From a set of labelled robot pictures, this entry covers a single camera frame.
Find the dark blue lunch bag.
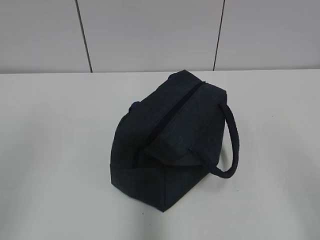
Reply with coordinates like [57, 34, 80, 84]
[110, 70, 240, 212]

